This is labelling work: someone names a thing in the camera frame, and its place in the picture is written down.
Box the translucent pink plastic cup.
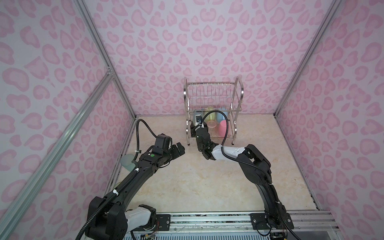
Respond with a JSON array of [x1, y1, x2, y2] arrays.
[[207, 120, 217, 138]]

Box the opaque pink plastic cup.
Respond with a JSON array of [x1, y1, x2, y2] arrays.
[[217, 120, 228, 138]]

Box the light green ceramic mug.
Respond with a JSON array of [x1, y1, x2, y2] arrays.
[[205, 106, 216, 122]]

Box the light blue ceramic mug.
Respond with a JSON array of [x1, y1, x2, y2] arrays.
[[217, 109, 228, 123]]

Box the translucent teal plastic cup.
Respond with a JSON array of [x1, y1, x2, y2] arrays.
[[192, 112, 201, 121]]

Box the translucent green plastic cup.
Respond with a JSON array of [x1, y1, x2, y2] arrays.
[[190, 121, 196, 138]]

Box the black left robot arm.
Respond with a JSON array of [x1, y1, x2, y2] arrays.
[[76, 134, 185, 240]]

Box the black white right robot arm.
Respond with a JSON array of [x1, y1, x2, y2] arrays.
[[196, 128, 294, 229]]

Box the steel two-tier dish rack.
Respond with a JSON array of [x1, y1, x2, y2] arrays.
[[183, 76, 245, 145]]

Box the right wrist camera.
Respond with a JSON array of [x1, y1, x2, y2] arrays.
[[195, 115, 204, 127]]

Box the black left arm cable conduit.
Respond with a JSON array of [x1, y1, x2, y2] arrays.
[[74, 118, 158, 240]]

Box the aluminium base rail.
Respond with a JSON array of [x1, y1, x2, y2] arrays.
[[80, 209, 346, 240]]

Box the aluminium corner frame post left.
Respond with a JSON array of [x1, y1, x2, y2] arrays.
[[74, 0, 137, 119]]

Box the aluminium corner frame post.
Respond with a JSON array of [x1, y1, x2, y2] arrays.
[[74, 0, 137, 119], [274, 0, 344, 119]]

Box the aluminium diagonal frame bar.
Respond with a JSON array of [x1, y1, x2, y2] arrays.
[[1, 72, 114, 240]]

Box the aluminium corner frame post right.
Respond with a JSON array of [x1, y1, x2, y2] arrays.
[[274, 0, 344, 119]]

